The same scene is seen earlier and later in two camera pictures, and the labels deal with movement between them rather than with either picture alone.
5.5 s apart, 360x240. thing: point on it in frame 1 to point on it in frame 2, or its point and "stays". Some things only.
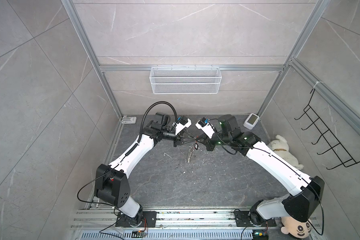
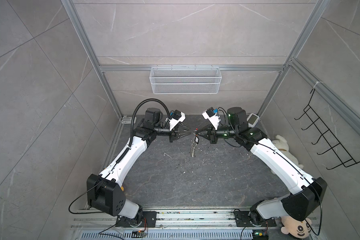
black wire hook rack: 345,159 stays
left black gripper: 179,138 to 175,133
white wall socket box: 129,120 stays
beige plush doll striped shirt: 296,229 stays
